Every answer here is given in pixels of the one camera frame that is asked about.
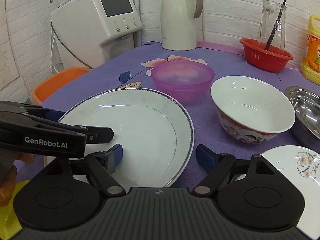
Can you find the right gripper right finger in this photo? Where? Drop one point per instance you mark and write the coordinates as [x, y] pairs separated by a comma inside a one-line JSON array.
[[252, 193]]

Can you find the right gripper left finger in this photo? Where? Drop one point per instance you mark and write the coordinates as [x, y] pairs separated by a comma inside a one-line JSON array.
[[67, 193]]

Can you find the white plate with flower print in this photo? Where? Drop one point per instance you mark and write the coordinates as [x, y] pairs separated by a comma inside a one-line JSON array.
[[301, 167]]

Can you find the yellow plastic plate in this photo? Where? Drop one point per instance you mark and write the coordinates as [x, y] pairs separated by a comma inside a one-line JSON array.
[[9, 224]]

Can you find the ceramic bowl red pattern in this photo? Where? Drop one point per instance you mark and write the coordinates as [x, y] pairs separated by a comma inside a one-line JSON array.
[[250, 110]]

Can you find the white plate with rim line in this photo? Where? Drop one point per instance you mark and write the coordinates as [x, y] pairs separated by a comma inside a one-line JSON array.
[[155, 131]]

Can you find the stainless steel bowl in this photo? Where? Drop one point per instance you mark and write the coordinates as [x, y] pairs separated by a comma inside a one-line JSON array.
[[306, 126]]

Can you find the purple plastic bowl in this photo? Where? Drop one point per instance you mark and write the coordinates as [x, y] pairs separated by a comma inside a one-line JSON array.
[[186, 81]]

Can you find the person left hand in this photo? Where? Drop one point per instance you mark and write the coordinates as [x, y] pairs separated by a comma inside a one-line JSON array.
[[8, 186]]

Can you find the orange plastic basin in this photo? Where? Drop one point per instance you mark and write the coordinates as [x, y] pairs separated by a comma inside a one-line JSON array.
[[55, 82]]

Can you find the white water dispenser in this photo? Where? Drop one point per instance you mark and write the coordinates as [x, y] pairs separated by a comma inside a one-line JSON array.
[[89, 33]]

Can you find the red plastic basket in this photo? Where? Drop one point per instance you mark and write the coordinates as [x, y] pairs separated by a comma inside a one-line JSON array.
[[272, 60]]

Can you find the yellow dish soap bottle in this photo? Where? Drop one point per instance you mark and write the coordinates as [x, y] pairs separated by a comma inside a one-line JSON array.
[[310, 64]]

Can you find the glass pitcher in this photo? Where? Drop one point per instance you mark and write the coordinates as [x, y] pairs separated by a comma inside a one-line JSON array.
[[271, 25]]

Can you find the black stirring stick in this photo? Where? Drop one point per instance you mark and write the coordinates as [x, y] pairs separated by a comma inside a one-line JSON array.
[[275, 26]]

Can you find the white thermos jug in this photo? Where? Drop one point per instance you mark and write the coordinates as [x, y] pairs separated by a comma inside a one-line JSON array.
[[178, 23]]

